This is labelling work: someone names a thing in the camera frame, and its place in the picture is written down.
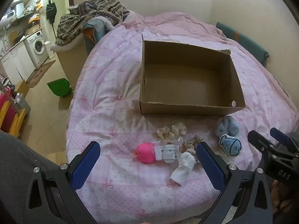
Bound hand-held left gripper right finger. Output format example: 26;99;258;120
196;141;274;224

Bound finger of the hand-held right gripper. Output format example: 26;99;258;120
248;130;277;160
270;127;298;150

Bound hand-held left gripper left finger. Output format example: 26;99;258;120
23;141;101;224

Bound white sock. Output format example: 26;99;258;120
170;152;196;187

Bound leopard print scrunchie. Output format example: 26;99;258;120
182;136;204;155

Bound person's right hand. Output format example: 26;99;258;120
271;180;289;216

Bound blue fish-shaped plush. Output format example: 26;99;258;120
219;134;242;157

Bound pink bow-print bed blanket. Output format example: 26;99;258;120
66;12;299;223

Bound pink squishy toy in bag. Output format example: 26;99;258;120
133;139;180;164

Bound person's dark grey trousers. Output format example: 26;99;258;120
0;131;69;224

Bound yellow wooden rack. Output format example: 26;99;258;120
0;100;27;137

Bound green plastic dustpan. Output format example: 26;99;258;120
47;79;73;97

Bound grey bin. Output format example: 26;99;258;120
14;96;31;117

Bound teal headboard cushion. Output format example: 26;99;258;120
216;21;270;67

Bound pink suitcase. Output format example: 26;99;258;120
0;86;15;131

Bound small brown cardboard box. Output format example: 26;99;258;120
14;79;30;98

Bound brown patterned doormat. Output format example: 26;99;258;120
27;60;57;88

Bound beige sofa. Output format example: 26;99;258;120
50;40;90;91

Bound white paper rolls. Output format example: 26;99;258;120
44;41;56;60

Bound white kitchen cabinets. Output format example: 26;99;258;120
0;42;36;85

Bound white washing machine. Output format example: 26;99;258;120
24;31;49;69

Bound teal cushion with orange lining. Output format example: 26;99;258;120
82;19;113;55

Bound brown striped knit blanket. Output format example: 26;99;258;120
55;0;130;47

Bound black hanging garment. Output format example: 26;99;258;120
46;2;57;24

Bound grey tabby cat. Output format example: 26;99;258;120
68;1;99;16

